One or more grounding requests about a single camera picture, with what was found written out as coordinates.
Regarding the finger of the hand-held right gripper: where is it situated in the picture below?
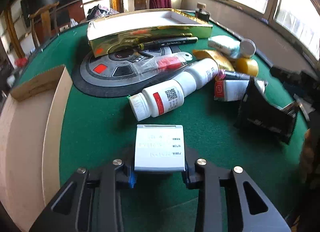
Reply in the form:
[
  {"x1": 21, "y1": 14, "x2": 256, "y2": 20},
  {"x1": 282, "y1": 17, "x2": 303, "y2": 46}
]
[{"x1": 269, "y1": 65, "x2": 304, "y2": 85}]

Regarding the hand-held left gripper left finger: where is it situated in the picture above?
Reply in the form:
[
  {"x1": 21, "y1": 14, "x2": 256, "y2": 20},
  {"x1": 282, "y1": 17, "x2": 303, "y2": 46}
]
[{"x1": 29, "y1": 159, "x2": 138, "y2": 232}]

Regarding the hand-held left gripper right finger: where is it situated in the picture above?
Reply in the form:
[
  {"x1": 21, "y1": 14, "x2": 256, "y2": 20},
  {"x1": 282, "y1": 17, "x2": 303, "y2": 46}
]
[{"x1": 184, "y1": 147, "x2": 292, "y2": 232}]

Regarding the yellow round container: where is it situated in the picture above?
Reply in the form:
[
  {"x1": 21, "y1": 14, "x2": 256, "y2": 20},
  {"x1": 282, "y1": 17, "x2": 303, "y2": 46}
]
[{"x1": 235, "y1": 57, "x2": 259, "y2": 76}]

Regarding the white medicine box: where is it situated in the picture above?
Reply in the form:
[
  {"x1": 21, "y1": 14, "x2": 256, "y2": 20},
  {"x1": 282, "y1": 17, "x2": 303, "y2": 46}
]
[{"x1": 134, "y1": 124, "x2": 186, "y2": 172}]

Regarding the black pouch bag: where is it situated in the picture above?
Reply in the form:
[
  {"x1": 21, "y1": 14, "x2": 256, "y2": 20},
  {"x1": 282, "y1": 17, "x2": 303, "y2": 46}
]
[{"x1": 234, "y1": 76, "x2": 300, "y2": 145}]

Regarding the black marker pink cap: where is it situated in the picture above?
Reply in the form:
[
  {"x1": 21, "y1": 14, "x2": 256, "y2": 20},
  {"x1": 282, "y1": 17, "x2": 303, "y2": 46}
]
[{"x1": 215, "y1": 69, "x2": 250, "y2": 81}]

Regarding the white box red logo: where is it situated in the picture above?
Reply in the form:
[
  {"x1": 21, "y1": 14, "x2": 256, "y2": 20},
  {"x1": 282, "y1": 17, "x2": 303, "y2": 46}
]
[{"x1": 213, "y1": 79, "x2": 250, "y2": 102}]

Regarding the yellow gold foil pouch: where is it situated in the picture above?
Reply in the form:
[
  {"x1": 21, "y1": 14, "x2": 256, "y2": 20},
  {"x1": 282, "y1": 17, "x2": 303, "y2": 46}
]
[{"x1": 192, "y1": 49, "x2": 236, "y2": 72}]

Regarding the light blue tissue pack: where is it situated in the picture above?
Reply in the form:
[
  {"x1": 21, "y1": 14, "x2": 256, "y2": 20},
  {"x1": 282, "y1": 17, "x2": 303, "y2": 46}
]
[{"x1": 207, "y1": 35, "x2": 242, "y2": 59}]

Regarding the tall white bottle green label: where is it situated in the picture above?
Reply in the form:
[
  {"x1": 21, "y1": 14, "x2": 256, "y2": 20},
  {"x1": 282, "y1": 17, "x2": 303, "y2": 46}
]
[{"x1": 172, "y1": 57, "x2": 219, "y2": 90}]

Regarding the white bottle red label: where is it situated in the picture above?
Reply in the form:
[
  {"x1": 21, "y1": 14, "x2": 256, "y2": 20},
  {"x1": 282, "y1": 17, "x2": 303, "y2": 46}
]
[{"x1": 128, "y1": 79, "x2": 185, "y2": 122}]

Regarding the clear package red item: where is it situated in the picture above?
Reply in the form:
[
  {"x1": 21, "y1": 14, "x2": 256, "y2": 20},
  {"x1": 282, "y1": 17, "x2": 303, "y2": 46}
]
[{"x1": 139, "y1": 52, "x2": 193, "y2": 78}]

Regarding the cardboard box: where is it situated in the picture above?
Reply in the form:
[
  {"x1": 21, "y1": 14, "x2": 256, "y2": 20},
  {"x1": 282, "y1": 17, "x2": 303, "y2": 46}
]
[{"x1": 0, "y1": 65, "x2": 73, "y2": 232}]

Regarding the black marker green cap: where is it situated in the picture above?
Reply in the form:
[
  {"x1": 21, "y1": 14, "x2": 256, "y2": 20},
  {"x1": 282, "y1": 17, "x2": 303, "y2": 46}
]
[{"x1": 136, "y1": 37, "x2": 198, "y2": 48}]

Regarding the person's right forearm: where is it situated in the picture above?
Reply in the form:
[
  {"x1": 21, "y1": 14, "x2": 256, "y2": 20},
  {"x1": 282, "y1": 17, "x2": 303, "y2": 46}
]
[{"x1": 299, "y1": 127, "x2": 320, "y2": 192}]

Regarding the small black stand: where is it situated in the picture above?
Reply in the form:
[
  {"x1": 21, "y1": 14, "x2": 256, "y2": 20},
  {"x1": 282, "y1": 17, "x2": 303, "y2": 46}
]
[{"x1": 195, "y1": 2, "x2": 211, "y2": 21}]

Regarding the round grey table console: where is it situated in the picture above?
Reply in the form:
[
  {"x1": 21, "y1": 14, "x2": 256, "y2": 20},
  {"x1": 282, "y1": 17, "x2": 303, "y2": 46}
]
[{"x1": 72, "y1": 45, "x2": 193, "y2": 98}]

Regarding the pile of patterned bags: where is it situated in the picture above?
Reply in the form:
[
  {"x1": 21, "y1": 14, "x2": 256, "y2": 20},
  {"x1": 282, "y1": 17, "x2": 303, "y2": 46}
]
[{"x1": 86, "y1": 5, "x2": 121, "y2": 21}]

